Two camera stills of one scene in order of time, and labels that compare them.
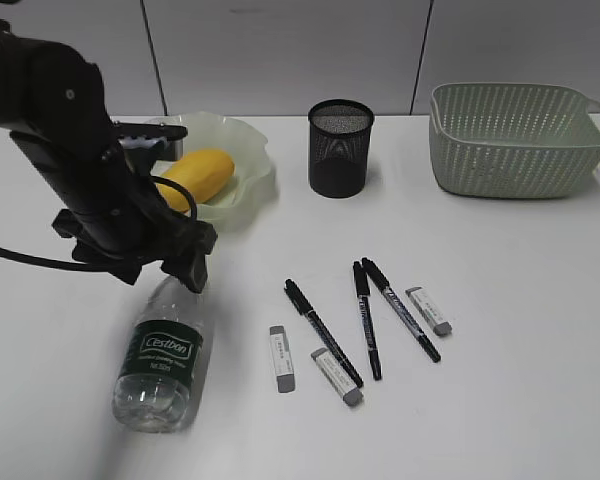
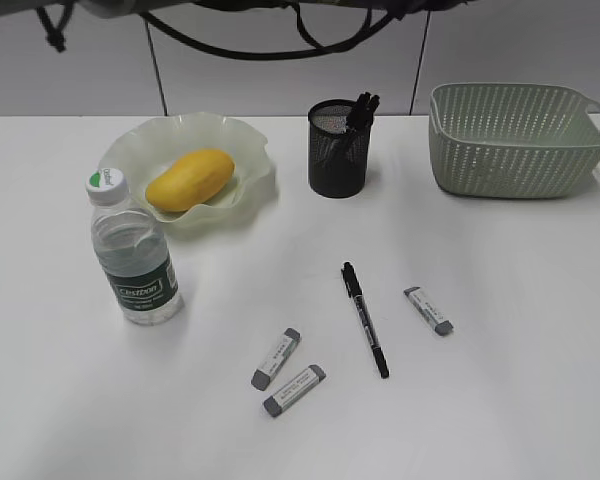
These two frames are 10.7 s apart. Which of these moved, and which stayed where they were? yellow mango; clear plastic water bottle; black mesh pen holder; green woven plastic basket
Moved: clear plastic water bottle
Stayed: yellow mango; green woven plastic basket; black mesh pen holder
